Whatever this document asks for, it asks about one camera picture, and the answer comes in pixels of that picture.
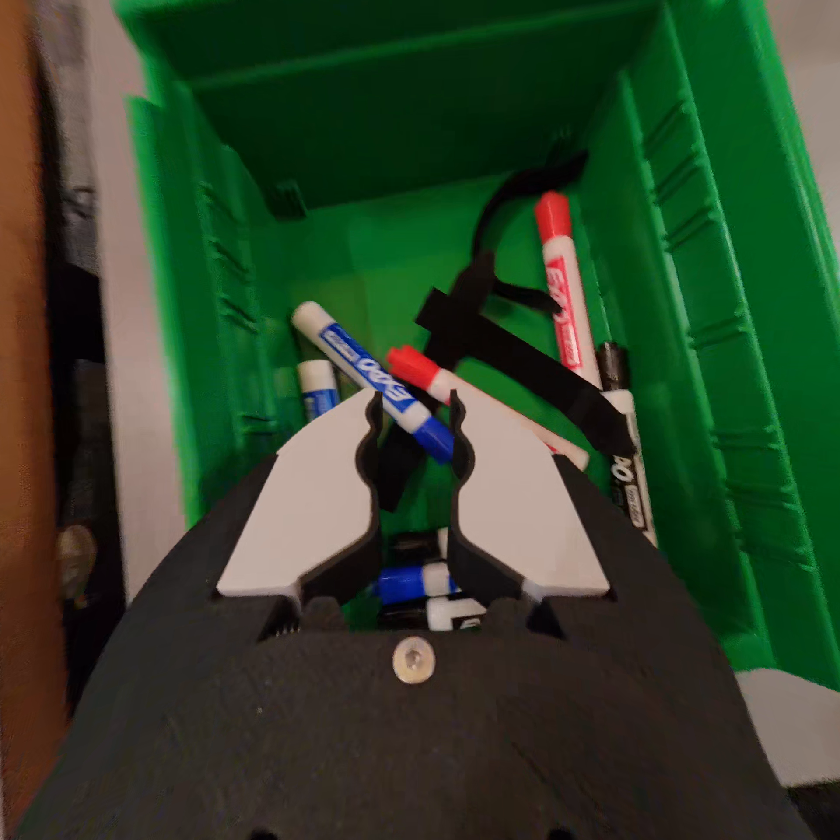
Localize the grey desk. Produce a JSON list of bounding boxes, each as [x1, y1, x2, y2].
[[82, 0, 840, 788]]

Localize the wood-edged work table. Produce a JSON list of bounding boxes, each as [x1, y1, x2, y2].
[[0, 0, 73, 815]]

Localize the green storage bin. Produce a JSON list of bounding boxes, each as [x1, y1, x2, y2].
[[112, 0, 840, 690]]

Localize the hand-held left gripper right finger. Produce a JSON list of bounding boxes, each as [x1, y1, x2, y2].
[[448, 389, 613, 608]]

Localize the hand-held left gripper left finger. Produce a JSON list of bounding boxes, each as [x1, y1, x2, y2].
[[215, 387, 385, 608]]

